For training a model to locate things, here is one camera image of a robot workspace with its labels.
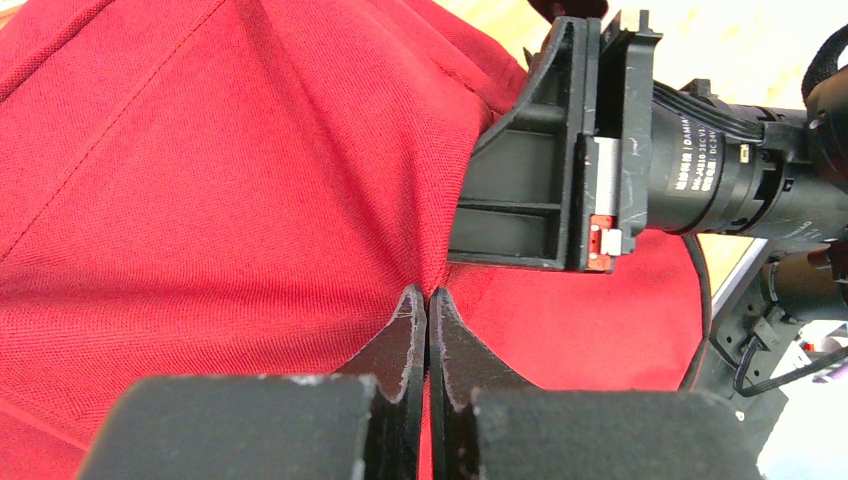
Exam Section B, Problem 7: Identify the red backpack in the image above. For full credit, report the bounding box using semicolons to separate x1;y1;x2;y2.
1;1;709;479

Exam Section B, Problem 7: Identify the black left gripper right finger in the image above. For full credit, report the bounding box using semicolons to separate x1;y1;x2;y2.
429;288;760;479

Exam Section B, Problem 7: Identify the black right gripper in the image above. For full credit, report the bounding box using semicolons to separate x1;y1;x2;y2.
448;10;805;271

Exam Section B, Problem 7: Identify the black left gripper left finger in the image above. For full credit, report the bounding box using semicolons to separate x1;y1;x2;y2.
79;286;426;479

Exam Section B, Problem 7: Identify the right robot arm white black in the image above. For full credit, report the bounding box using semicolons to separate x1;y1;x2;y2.
449;4;847;449

